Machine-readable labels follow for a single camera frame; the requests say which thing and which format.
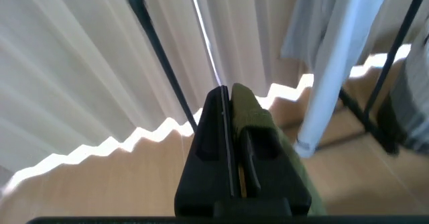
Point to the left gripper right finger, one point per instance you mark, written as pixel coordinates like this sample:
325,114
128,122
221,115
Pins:
278,180

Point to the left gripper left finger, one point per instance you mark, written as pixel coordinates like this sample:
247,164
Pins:
207,170

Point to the green garment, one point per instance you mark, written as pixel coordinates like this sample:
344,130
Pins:
251,113

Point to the black clothes rack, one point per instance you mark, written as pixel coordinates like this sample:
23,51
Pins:
157,46

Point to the white laundry basket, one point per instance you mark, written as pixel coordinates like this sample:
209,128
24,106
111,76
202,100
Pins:
412,93

